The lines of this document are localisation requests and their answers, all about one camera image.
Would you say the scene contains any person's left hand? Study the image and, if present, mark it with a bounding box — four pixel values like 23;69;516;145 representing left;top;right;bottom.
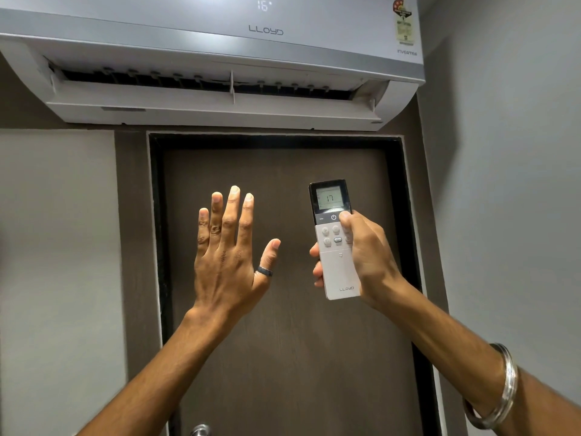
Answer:
194;185;281;317

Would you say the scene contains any black door frame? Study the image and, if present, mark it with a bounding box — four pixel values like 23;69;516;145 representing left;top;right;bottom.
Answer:
148;132;442;436

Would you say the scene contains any white wall air conditioner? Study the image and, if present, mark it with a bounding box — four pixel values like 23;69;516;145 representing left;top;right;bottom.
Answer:
0;0;426;132

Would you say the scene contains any white air conditioner remote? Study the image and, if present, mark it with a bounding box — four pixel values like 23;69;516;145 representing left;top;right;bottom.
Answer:
308;179;361;301

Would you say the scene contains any person's right forearm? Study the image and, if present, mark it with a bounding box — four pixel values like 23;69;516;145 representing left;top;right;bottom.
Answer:
363;276;581;436

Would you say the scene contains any person's left forearm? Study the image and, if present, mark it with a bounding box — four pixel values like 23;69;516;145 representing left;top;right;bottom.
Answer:
76;306;237;436

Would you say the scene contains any dark brown wooden door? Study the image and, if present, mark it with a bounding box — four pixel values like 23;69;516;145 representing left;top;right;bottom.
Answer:
163;148;424;436

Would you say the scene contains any silver metal bangle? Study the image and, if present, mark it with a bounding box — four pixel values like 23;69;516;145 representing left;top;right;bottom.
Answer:
462;343;519;430

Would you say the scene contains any person's right hand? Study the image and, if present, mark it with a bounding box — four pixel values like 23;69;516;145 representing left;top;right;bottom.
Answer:
310;210;405;311

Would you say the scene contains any energy rating sticker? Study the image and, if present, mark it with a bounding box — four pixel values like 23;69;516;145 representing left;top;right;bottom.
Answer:
392;0;416;45

